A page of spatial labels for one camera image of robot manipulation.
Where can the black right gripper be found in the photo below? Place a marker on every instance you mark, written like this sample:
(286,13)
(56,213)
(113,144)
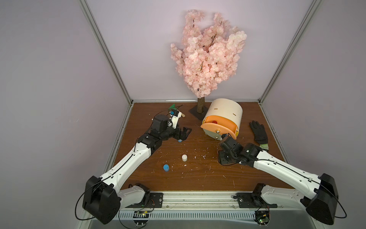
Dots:
(227,142)

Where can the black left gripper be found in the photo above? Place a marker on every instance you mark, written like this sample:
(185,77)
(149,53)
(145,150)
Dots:
(182,136)

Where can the orange top drawer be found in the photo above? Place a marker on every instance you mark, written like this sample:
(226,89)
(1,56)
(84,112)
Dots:
(219,127)

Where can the cream cylindrical drawer cabinet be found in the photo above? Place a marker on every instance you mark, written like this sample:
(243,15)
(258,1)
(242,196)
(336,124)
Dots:
(225,108)

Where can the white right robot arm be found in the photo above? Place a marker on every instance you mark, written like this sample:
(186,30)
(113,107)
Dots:
(317,195)

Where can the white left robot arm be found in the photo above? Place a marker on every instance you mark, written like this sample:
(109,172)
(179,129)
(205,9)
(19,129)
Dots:
(104,197)

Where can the green toy hammer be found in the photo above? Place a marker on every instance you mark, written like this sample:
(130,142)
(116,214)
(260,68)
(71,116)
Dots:
(173,108)

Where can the black work glove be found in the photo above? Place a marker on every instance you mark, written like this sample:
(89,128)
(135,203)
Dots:
(260,135)

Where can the right circuit board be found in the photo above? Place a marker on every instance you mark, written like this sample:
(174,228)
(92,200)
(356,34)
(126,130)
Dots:
(262,218)

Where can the circuit board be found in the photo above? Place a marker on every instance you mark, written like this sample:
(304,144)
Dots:
(262,218)
(140,218)

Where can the pink cherry blossom tree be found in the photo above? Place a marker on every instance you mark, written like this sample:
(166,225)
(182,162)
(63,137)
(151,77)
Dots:
(208,57)

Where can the left circuit board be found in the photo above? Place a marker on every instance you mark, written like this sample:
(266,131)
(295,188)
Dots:
(140,218)

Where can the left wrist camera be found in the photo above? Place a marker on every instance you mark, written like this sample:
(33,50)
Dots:
(175,119)

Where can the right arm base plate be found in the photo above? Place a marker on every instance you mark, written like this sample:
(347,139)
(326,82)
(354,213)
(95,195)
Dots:
(251,200)

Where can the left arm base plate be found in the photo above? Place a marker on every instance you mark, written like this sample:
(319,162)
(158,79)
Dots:
(155,200)

